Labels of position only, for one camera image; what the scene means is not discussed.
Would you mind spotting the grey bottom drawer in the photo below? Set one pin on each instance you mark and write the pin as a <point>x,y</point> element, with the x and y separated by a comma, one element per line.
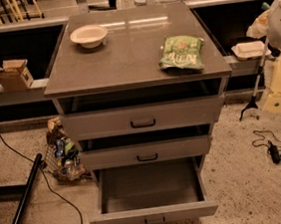
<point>152,193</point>

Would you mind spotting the grey drawer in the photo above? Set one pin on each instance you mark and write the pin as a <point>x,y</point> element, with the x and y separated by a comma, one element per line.
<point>149,146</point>
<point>143,109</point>
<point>152,193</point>

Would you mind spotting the grey drawer cabinet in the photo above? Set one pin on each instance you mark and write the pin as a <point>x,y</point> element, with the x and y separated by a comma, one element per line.
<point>130,57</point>

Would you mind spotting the grey middle drawer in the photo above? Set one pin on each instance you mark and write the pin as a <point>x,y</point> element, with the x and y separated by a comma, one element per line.
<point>149,146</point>

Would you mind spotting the grey top drawer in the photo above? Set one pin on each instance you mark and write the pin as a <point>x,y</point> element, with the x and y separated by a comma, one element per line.
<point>143,109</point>

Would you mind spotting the green chip bag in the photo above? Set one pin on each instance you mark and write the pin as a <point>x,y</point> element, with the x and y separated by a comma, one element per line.
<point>182,52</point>

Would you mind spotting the white paper bowl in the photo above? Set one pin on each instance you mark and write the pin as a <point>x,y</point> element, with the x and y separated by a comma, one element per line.
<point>90,36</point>

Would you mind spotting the reacher grabber tool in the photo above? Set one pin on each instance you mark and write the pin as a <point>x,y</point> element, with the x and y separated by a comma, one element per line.
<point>252,105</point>

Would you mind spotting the white takeout container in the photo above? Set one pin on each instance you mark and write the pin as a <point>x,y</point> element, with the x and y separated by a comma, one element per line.
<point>249,51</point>

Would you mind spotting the open cardboard box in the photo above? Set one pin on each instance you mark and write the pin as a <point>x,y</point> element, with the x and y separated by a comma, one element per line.
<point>15,75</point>

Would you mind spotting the black metal pole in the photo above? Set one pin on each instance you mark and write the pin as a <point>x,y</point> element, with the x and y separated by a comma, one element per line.
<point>22,206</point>

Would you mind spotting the wire basket with items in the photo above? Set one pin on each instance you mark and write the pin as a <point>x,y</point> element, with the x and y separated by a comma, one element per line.
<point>62,159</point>

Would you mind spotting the yellow broom handles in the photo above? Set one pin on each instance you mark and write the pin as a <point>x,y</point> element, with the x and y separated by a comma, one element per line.
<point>19,10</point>

